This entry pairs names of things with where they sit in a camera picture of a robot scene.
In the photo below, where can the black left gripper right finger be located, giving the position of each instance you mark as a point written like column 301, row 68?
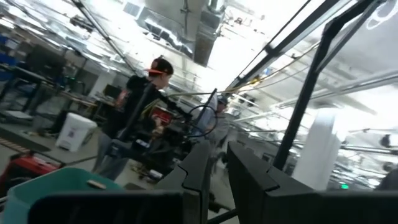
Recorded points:
column 248, row 186

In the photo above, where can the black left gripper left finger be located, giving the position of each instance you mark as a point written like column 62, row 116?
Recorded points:
column 192, row 180

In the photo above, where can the green plastic bin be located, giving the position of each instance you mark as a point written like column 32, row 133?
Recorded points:
column 62, row 180

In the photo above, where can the person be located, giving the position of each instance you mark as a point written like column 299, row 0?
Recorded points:
column 221, row 127
column 140, row 90

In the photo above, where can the red box with label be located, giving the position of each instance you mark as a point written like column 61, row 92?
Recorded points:
column 162, row 115

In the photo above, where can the white pillar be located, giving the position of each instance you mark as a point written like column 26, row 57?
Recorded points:
column 317, row 149

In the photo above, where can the black monitor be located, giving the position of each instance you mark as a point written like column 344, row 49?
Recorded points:
column 112, row 91

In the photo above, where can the white plastic trash bin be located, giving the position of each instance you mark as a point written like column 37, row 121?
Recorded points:
column 74, row 133

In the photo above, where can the black overhead beam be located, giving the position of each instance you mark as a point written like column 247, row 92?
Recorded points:
column 280, row 46

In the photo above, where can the red and black case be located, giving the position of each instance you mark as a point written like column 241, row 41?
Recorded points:
column 28, row 168

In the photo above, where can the black floor ramp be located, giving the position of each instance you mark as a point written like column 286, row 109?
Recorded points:
column 21, row 137

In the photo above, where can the black workbench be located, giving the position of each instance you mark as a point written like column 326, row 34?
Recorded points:
column 28, row 76

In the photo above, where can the shelf with blue bins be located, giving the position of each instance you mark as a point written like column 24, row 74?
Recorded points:
column 6, row 56

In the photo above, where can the black aluminium table frame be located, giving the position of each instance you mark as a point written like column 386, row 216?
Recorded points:
column 224, row 216

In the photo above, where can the black frame post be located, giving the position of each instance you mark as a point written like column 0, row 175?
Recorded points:
column 298, row 118

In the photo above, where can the ribbed silver air duct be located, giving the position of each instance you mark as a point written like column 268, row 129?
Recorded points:
column 205, row 43

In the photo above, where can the black ceiling camera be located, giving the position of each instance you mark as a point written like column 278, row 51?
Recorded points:
column 385, row 140

